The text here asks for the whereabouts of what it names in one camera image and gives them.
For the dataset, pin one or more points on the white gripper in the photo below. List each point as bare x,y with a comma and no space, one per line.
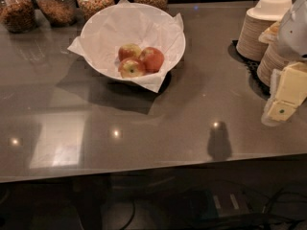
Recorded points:
294,35

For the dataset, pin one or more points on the red apple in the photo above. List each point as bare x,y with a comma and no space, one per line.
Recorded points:
130,50
152,59

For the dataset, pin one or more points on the front yellow-red apple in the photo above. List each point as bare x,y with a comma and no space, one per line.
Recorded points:
131,67

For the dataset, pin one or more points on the white bowl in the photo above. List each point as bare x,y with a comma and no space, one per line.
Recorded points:
96,39

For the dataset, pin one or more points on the front stack paper bowls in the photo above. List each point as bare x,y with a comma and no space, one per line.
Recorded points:
271,60

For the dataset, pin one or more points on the stack paper bowls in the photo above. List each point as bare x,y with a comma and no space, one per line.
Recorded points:
257,20
271,60

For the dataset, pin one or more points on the black rubber mat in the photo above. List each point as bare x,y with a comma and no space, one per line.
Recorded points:
254,82

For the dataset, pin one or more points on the back stack paper bowls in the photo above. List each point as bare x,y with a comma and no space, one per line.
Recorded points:
257,20

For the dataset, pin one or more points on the dark device under table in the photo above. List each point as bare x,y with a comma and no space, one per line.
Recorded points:
204,208

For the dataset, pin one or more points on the white paper liner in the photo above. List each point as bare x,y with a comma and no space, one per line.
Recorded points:
128,23

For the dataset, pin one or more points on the far left glass cereal jar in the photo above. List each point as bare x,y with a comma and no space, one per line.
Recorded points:
17,16

